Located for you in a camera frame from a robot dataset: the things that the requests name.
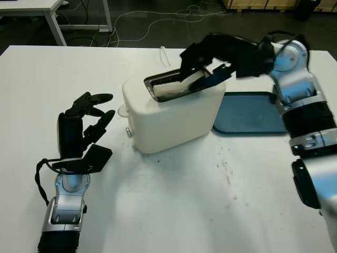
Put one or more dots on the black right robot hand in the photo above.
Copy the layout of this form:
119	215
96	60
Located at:
231	50

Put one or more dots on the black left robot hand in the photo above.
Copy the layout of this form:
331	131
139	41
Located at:
70	135

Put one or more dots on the white bread slice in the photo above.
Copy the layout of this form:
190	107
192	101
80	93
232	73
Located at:
171	87

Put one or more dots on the white toaster lever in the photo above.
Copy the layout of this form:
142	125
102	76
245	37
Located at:
122	111

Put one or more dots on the silver toaster knob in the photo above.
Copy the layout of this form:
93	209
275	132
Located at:
129	132

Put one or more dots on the dark blue plastic tray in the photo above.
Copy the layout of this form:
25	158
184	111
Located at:
247	116

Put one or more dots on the cream white toaster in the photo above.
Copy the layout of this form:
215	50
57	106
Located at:
171	124

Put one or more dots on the wooden crate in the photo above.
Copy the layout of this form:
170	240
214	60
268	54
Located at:
250	4

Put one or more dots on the black bin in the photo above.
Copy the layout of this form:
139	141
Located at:
306	10

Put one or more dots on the white desk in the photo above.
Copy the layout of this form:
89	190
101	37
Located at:
31	8

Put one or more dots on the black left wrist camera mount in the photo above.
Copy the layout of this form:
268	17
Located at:
98	158

